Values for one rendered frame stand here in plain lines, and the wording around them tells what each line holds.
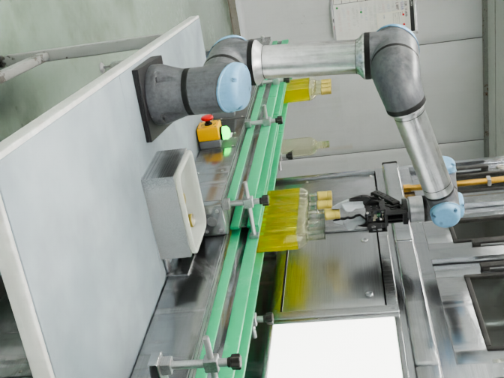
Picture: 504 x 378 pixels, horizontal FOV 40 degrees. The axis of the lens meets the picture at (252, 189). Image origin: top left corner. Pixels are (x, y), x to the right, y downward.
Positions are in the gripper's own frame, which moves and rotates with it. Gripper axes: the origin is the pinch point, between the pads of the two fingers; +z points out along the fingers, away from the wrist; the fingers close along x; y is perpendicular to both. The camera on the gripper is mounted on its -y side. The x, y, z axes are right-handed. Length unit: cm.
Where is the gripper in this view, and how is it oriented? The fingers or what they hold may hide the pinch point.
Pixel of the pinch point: (337, 213)
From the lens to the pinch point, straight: 202.7
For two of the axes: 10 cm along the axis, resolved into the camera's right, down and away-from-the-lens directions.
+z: -9.8, 1.0, 1.6
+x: 1.5, 9.0, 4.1
